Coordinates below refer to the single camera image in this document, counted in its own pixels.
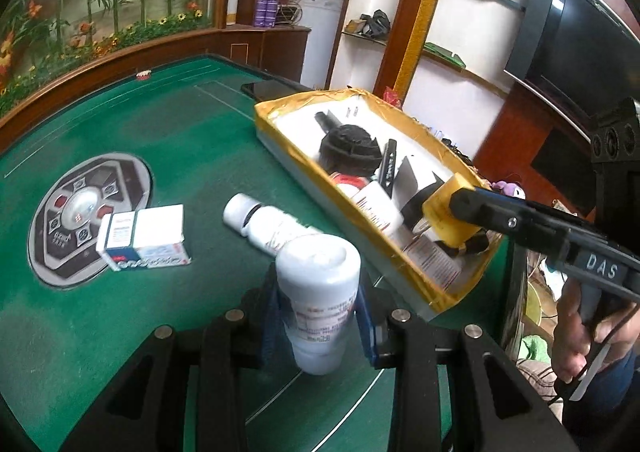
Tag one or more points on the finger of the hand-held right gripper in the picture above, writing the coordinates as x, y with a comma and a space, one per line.
500, 217
475, 243

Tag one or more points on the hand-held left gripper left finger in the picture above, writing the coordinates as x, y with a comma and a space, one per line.
272, 327

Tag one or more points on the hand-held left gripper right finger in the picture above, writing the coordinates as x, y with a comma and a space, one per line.
366, 332

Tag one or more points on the white box with yellow tape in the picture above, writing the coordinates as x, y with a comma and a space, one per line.
360, 107

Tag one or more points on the person's right hand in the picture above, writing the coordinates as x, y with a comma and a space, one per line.
567, 337

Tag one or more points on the small purple toy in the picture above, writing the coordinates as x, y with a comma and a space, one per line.
511, 189

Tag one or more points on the white densely printed box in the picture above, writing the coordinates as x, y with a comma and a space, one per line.
432, 262

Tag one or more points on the small black tape roll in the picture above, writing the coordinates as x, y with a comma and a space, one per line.
420, 209

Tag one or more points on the black marker pen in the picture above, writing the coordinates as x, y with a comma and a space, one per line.
389, 167

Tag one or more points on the black tape roll red core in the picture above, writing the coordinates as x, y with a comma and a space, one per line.
350, 180

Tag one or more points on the black round plastic part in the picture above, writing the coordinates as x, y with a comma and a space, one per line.
350, 147

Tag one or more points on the red packet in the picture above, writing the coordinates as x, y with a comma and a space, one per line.
392, 95

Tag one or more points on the green flat object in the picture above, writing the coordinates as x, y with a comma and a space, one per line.
442, 52

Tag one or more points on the white blue medicine box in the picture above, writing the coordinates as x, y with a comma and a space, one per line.
117, 237

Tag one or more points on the black television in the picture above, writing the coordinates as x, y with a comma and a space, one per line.
575, 42

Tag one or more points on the round mahjong table control panel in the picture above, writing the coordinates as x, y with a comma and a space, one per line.
75, 212

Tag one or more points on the wooden corner cabinet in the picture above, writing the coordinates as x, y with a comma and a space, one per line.
270, 52

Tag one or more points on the small red object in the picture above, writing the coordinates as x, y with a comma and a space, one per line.
144, 75

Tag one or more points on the purple bottle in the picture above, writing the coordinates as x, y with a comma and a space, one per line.
273, 10
261, 10

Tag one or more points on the glass wall shelf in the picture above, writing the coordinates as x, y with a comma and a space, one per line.
360, 36

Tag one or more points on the glass wall with artificial flowers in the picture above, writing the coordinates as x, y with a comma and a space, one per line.
100, 7

